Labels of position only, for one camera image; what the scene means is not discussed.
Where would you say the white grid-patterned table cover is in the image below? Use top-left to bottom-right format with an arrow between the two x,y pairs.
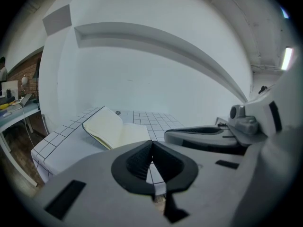
30,106 -> 187,196

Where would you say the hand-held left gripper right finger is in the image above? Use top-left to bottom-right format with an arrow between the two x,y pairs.
152,140 -> 246,227

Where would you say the ceiling strip light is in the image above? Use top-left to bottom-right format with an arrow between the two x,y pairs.
281,47 -> 294,71

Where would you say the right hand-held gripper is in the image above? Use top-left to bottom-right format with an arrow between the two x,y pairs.
222,51 -> 303,227

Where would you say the grey wall panel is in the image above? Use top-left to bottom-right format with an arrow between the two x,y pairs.
42,4 -> 72,36

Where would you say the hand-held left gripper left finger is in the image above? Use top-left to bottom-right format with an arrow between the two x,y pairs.
33,140 -> 164,227

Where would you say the grey fisheye camera box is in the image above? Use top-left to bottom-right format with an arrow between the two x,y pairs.
229,104 -> 259,136

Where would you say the white office desk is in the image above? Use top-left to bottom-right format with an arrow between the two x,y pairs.
0,100 -> 43,188

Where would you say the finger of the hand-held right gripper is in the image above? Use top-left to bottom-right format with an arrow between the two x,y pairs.
169,125 -> 228,136
164,130 -> 247,156

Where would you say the cream-paged notebook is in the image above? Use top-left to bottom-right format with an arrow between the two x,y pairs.
81,106 -> 152,150

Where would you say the silver laptop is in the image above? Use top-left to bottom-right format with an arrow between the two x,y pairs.
10,93 -> 33,110

